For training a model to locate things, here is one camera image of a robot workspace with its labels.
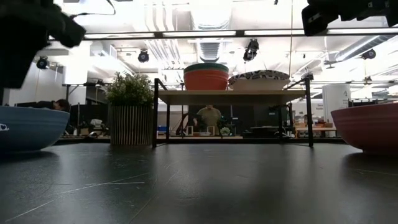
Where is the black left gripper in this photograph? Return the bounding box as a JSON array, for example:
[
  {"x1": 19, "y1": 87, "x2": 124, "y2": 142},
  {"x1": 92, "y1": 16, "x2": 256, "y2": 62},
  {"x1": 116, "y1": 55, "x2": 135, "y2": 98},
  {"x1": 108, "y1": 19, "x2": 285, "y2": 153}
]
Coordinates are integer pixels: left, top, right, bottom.
[{"x1": 0, "y1": 0, "x2": 86, "y2": 90}]

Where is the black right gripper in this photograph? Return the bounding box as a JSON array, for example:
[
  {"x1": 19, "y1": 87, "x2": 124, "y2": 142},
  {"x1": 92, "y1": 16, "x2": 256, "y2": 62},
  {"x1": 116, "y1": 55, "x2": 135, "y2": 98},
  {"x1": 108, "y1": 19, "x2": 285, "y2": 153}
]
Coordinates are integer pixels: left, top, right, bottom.
[{"x1": 301, "y1": 0, "x2": 388, "y2": 37}]

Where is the blue bowl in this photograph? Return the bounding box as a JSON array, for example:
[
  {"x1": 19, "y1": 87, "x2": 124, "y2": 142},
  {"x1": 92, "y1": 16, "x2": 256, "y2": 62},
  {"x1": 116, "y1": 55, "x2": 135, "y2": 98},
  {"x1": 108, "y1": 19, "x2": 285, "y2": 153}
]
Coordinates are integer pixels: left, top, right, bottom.
[{"x1": 0, "y1": 106, "x2": 71, "y2": 154}]

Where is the pink bowl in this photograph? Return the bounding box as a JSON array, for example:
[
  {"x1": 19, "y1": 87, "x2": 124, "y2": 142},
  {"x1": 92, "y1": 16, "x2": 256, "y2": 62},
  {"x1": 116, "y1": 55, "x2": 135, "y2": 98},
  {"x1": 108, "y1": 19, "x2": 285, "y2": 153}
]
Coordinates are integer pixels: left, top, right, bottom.
[{"x1": 330, "y1": 102, "x2": 398, "y2": 156}]

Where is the green bowl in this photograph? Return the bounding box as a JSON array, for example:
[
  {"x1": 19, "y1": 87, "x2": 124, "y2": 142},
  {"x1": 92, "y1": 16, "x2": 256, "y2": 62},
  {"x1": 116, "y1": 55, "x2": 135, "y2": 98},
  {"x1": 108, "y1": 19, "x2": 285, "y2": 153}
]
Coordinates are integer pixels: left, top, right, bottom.
[{"x1": 183, "y1": 62, "x2": 230, "y2": 74}]

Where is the wooden shelf with black legs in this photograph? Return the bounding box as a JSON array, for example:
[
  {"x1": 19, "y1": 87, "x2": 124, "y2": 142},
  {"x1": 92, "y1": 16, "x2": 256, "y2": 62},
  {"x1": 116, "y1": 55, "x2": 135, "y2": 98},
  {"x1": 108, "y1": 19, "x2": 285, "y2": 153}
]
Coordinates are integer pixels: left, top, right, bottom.
[{"x1": 151, "y1": 77, "x2": 315, "y2": 149}]

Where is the black ceiling spotlight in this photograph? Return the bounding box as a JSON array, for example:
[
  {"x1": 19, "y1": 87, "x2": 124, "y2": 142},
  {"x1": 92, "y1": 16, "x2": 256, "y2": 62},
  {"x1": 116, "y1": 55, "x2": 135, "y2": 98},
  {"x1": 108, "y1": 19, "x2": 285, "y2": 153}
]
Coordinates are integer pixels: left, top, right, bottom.
[
  {"x1": 243, "y1": 38, "x2": 260, "y2": 62},
  {"x1": 137, "y1": 49, "x2": 150, "y2": 64},
  {"x1": 361, "y1": 48, "x2": 377, "y2": 61},
  {"x1": 35, "y1": 55, "x2": 50, "y2": 70}
]

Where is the person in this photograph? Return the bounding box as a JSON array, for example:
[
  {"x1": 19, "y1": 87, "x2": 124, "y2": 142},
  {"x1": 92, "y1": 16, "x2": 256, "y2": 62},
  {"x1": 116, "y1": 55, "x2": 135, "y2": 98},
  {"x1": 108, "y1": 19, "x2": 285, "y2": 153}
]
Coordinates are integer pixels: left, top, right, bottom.
[
  {"x1": 192, "y1": 105, "x2": 223, "y2": 136},
  {"x1": 15, "y1": 98, "x2": 72, "y2": 113}
]

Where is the white cabinet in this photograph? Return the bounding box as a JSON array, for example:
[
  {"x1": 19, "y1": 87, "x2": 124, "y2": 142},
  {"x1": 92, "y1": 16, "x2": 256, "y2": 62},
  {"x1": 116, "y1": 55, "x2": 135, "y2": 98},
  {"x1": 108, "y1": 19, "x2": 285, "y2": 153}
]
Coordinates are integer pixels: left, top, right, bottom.
[{"x1": 322, "y1": 83, "x2": 352, "y2": 124}]

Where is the small potted green plant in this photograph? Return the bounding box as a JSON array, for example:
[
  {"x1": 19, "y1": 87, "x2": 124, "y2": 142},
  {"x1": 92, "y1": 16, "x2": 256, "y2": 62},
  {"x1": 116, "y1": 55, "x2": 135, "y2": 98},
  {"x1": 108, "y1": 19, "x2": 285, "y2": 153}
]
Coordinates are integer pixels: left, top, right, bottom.
[{"x1": 105, "y1": 72, "x2": 155, "y2": 147}]

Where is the red bowl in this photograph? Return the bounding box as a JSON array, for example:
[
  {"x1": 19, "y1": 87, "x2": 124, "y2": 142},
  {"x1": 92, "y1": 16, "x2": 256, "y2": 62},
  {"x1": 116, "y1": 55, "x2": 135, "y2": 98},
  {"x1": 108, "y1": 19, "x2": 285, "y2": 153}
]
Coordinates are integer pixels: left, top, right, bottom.
[{"x1": 183, "y1": 69, "x2": 229, "y2": 91}]

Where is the black table mat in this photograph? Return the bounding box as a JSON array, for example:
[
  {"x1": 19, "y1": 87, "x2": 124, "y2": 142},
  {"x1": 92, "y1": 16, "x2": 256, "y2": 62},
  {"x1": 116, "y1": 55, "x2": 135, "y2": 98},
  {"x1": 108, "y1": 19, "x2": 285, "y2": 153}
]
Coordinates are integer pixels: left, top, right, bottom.
[{"x1": 0, "y1": 142, "x2": 398, "y2": 224}]

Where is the black overhead frame bar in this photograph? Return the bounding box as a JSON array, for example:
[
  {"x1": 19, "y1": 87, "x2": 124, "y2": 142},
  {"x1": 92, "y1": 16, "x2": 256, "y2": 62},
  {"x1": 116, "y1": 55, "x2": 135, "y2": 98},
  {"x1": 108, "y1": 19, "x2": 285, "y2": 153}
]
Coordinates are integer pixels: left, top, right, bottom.
[{"x1": 47, "y1": 27, "x2": 398, "y2": 40}]

